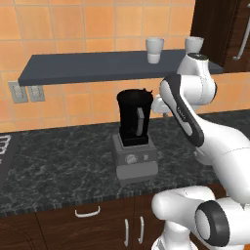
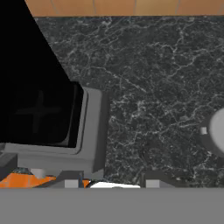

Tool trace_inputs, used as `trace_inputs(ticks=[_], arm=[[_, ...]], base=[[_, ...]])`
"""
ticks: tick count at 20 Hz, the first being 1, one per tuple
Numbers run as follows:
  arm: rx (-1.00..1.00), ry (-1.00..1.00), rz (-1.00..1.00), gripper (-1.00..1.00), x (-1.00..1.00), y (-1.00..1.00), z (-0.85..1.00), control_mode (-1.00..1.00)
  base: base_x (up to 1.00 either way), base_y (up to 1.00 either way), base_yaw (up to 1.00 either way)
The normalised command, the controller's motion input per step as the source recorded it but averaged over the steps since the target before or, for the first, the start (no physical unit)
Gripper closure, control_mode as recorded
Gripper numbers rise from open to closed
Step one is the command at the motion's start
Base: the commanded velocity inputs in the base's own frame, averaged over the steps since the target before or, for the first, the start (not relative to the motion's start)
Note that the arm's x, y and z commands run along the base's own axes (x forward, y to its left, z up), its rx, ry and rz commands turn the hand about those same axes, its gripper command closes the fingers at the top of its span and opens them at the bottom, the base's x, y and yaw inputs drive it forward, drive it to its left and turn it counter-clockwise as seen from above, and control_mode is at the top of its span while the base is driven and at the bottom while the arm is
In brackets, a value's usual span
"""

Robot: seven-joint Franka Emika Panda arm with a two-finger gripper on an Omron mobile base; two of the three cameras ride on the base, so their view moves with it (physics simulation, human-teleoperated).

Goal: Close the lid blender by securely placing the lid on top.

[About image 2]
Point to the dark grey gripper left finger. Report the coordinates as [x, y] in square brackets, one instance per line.
[70, 177]

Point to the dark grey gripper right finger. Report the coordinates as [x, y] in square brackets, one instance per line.
[151, 176]

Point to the orange object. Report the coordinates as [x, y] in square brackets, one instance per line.
[20, 180]

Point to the white object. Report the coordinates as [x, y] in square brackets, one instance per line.
[113, 185]

